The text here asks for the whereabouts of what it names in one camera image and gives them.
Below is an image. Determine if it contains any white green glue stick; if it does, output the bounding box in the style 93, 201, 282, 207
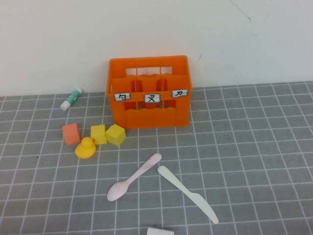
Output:
59, 87, 84, 111

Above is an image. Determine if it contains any yellow foam cube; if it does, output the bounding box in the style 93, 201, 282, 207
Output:
105, 123, 127, 147
90, 124, 108, 145

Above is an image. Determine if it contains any paper label reading 刀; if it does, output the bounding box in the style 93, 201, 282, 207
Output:
171, 89, 189, 98

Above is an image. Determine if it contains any orange plastic cutlery holder crate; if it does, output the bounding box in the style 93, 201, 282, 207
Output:
106, 55, 194, 130

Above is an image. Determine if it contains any white plastic knife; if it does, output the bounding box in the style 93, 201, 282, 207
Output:
157, 165, 219, 225

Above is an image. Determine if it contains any orange foam cube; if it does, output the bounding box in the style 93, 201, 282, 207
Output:
62, 122, 82, 145

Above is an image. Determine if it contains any yellow rubber duck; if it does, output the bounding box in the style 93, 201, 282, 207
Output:
74, 137, 96, 160

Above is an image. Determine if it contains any paper label reading 叉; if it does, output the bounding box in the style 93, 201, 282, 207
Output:
143, 93, 161, 103

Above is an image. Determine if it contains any white foam block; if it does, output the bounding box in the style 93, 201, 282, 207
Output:
146, 227, 175, 235

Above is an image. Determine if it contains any pale pink plastic spoon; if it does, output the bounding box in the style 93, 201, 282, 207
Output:
107, 153, 163, 202

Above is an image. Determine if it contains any paper label reading 勺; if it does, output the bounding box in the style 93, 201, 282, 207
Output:
114, 92, 132, 102

